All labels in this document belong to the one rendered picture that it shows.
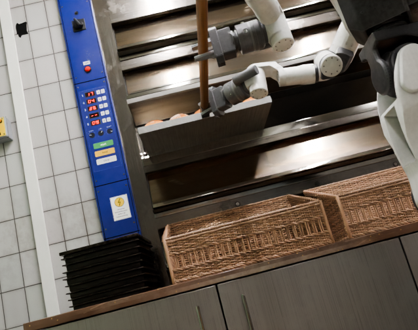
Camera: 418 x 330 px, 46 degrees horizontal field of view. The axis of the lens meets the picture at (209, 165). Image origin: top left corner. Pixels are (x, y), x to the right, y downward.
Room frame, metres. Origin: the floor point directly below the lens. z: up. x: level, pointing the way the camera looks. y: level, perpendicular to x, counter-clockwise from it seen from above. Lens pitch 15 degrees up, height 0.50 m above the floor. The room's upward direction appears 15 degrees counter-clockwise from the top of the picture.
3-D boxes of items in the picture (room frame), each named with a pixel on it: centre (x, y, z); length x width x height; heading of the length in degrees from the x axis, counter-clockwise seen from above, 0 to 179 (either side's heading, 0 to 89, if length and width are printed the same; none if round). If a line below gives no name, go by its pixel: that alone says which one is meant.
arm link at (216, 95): (1.73, -0.13, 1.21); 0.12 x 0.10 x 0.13; 59
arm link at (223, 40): (1.33, -0.16, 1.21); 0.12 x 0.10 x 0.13; 86
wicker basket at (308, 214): (1.87, -0.05, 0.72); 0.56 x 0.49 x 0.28; 94
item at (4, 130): (2.05, 0.88, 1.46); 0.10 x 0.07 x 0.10; 93
